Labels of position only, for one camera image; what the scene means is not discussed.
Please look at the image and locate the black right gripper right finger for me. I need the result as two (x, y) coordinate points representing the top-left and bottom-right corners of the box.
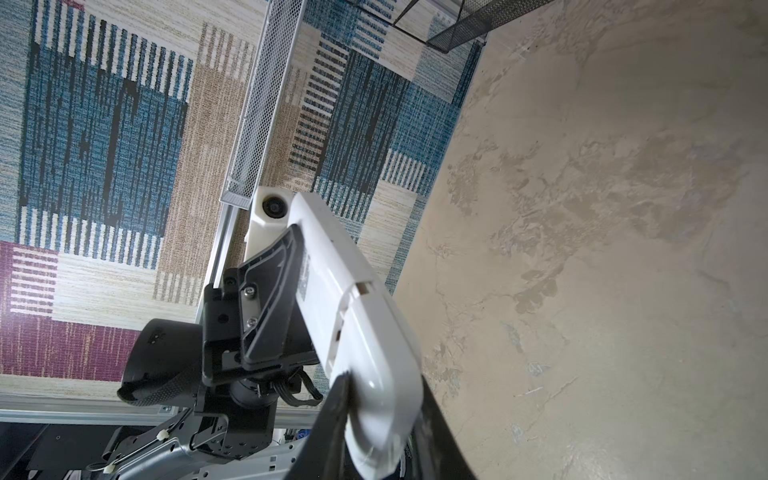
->
(407, 377), (476, 480)

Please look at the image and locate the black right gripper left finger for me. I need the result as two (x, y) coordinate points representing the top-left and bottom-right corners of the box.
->
(284, 372), (351, 480)

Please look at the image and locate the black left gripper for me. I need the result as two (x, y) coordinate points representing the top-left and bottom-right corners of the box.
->
(202, 225), (321, 408)

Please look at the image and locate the white remote control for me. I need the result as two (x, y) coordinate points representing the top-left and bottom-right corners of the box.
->
(288, 193), (423, 479)

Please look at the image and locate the black mesh shelf rack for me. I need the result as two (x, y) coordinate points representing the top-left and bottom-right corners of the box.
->
(344, 0), (556, 54)

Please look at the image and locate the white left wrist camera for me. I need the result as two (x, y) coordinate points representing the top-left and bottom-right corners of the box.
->
(243, 186), (295, 261)

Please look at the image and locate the white mesh wall basket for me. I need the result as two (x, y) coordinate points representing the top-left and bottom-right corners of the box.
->
(220, 0), (306, 209)

